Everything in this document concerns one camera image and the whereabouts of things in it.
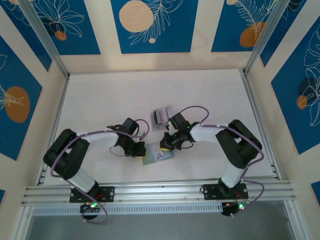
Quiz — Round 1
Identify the green card holder wallet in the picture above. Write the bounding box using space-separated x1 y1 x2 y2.
141 141 175 166

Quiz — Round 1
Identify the thin black right gripper cable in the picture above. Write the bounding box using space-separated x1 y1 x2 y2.
178 141 195 151

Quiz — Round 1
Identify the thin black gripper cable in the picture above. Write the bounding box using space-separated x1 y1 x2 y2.
109 144 128 158
178 141 195 151

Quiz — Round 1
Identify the thin black left gripper cable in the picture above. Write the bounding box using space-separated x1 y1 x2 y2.
109 144 128 158

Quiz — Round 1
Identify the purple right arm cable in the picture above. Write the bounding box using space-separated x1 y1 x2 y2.
178 106 266 218

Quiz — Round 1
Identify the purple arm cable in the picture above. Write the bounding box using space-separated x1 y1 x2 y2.
49 118 151 225
178 106 266 218

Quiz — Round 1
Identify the aluminium frame cross rail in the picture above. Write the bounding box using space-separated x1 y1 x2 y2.
21 177 293 207

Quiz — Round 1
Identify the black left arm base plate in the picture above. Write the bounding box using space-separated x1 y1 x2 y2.
69 186 116 203

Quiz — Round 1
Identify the white slotted cable duct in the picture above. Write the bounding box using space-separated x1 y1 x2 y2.
31 201 225 216

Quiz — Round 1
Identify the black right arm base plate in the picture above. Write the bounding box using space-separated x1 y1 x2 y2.
201 183 250 201

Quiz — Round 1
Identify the aluminium table side rail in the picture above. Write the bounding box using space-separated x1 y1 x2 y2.
241 71 282 180
36 76 70 186

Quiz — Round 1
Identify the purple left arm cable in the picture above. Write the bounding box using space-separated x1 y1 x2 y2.
49 118 151 225

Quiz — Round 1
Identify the aluminium frame post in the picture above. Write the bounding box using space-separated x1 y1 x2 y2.
243 0 295 76
18 0 71 78

